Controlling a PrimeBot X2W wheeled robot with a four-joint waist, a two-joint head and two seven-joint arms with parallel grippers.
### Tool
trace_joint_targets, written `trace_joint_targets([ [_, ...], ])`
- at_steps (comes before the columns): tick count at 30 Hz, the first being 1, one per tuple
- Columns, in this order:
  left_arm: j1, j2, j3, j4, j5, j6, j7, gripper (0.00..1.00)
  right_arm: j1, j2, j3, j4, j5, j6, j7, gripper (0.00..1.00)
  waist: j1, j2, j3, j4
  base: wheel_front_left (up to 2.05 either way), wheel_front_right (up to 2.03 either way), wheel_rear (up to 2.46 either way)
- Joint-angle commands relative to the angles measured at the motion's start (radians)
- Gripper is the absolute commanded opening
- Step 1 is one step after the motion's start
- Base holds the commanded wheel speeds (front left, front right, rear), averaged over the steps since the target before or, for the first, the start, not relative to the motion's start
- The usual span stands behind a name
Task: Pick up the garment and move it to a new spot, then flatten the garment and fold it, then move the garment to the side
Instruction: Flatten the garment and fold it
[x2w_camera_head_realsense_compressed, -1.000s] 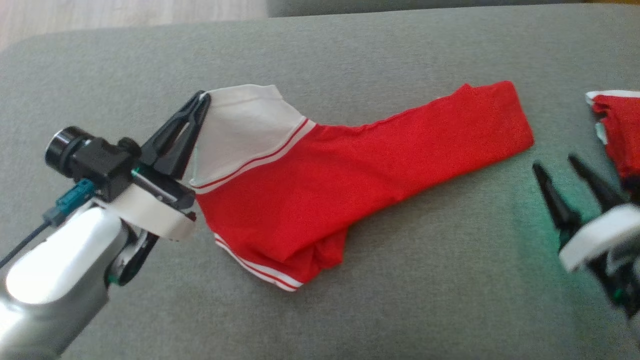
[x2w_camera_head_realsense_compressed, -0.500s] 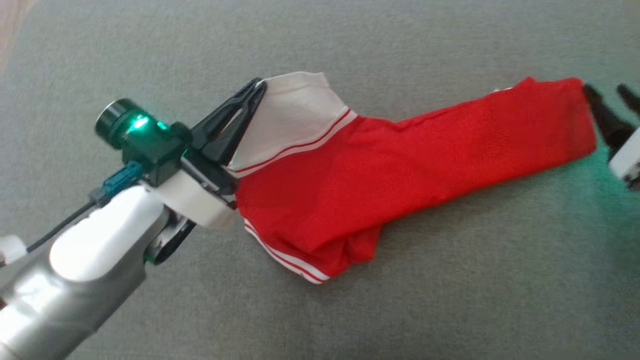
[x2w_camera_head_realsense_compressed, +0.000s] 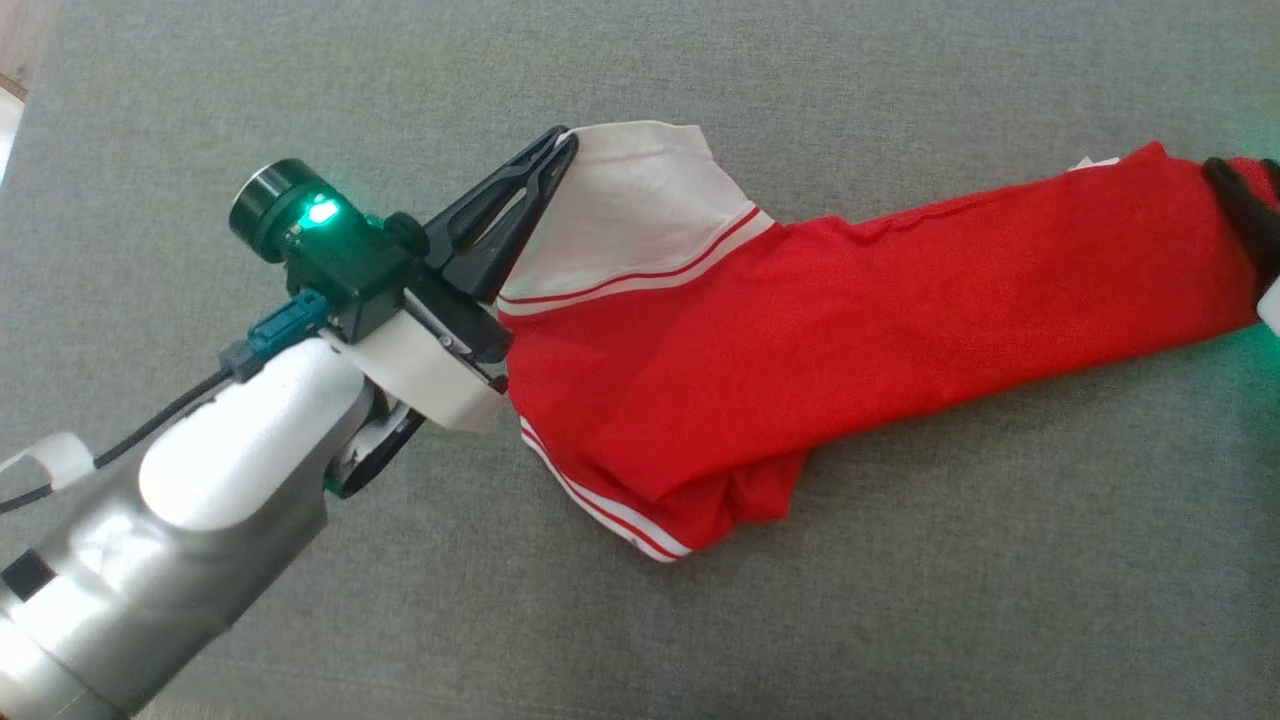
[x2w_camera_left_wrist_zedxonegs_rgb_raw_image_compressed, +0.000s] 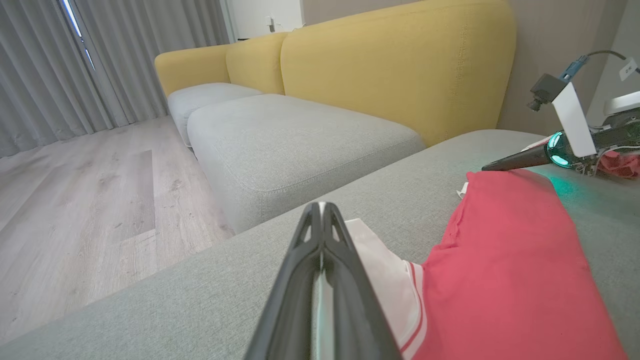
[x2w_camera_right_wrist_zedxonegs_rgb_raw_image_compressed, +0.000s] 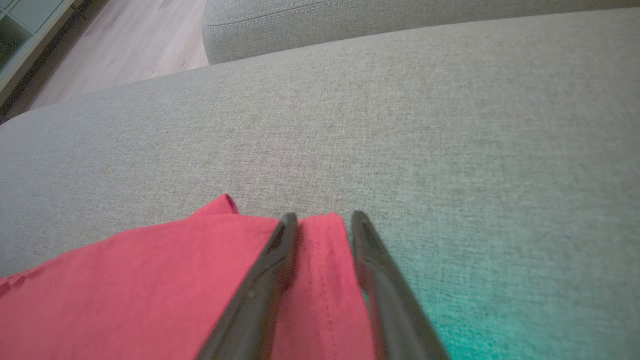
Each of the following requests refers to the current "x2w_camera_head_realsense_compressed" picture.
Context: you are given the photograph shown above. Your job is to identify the red shorts with white stripes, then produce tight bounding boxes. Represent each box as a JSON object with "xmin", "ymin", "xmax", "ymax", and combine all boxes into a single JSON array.
[{"xmin": 495, "ymin": 120, "xmax": 1280, "ymax": 564}]

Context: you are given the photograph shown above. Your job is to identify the large grey sofa seat cushion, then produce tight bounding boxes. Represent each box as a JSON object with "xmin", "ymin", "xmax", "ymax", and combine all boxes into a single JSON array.
[{"xmin": 0, "ymin": 0, "xmax": 1280, "ymax": 720}]

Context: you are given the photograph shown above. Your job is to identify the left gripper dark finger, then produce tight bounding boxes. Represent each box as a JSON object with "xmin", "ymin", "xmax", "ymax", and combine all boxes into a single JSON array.
[
  {"xmin": 458, "ymin": 133, "xmax": 581, "ymax": 303},
  {"xmin": 423, "ymin": 127, "xmax": 568, "ymax": 263}
]

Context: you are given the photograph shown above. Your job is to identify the white cable label tag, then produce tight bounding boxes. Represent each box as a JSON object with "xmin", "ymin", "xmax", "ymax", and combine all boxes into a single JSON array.
[{"xmin": 0, "ymin": 431, "xmax": 98, "ymax": 493}]

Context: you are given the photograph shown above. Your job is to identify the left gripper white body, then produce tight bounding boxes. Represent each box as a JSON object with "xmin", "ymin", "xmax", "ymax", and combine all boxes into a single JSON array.
[{"xmin": 318, "ymin": 282, "xmax": 516, "ymax": 501}]

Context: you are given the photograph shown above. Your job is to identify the left thin black cable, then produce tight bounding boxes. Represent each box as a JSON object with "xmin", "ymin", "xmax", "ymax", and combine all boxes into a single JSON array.
[{"xmin": 0, "ymin": 368, "xmax": 237, "ymax": 517}]

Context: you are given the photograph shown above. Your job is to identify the left blue cable connector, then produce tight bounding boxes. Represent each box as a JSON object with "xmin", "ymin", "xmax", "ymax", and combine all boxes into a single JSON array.
[{"xmin": 218, "ymin": 288, "xmax": 333, "ymax": 385}]

